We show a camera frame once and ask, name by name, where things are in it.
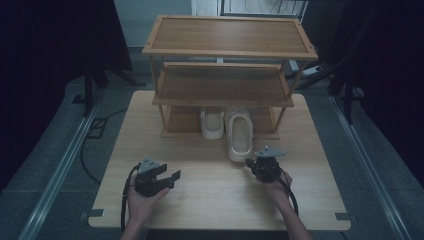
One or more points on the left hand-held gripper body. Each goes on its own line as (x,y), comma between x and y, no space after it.
(148,183)

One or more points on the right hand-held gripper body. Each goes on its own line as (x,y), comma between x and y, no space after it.
(268,168)

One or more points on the cream clog shoe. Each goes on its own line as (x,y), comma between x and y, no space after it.
(212,125)
(239,136)

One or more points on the wooden three-tier shoe rack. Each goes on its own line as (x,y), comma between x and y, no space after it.
(230,36)

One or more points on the person's left hand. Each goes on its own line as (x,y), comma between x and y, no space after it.
(141,206)

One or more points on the person's right hand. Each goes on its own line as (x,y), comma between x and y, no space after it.
(276,191)

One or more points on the black metal stand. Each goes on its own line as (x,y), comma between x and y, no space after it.
(88,93)
(348,96)

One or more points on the white power strip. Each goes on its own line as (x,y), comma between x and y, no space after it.
(312,70)

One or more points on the dark curtain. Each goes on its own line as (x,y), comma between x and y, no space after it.
(390,66)
(43,66)

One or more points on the metal floor rail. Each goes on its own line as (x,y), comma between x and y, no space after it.
(56,173)
(370,173)

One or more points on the dark metal window frame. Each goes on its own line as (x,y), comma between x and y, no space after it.
(263,14)

